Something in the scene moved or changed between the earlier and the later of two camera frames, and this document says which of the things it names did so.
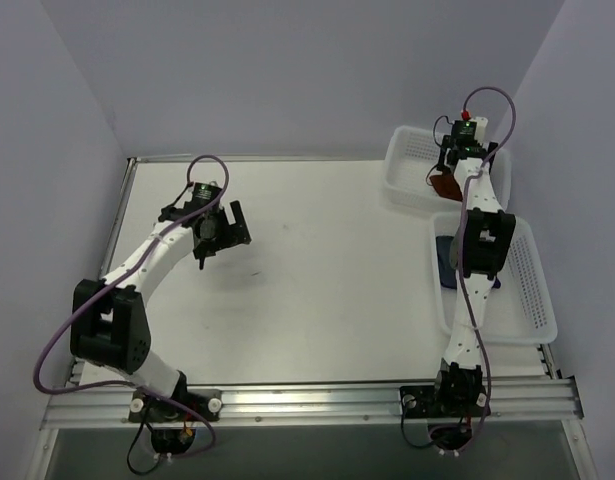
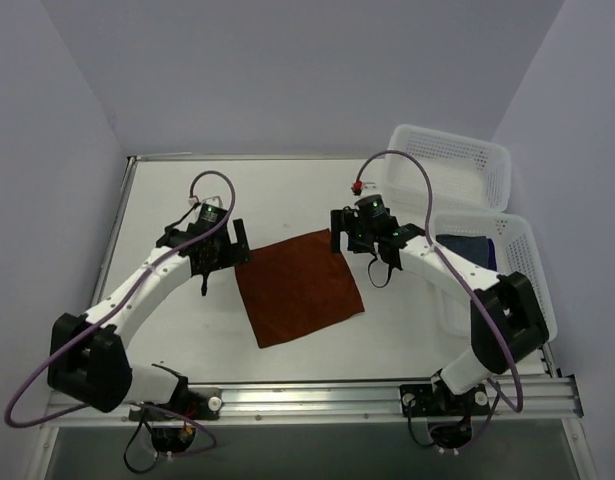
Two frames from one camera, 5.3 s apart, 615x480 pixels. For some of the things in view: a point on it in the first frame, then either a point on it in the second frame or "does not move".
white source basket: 412,152 does not move
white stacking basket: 519,310 does not move
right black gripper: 447,158 to 341,232
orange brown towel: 447,186 to 296,286
